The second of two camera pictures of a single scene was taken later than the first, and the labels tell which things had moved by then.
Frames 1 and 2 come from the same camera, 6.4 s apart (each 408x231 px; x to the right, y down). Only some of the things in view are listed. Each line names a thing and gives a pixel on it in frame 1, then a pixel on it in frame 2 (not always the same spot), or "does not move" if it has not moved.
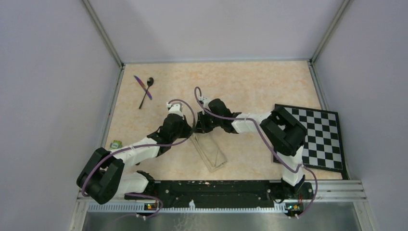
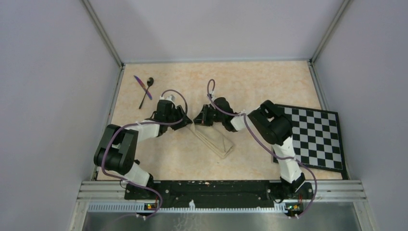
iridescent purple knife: x=143 y=85 does not move
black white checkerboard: x=322 y=147 does not move
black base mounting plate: x=224 y=194 does not move
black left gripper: x=187 y=127 to x=185 y=121
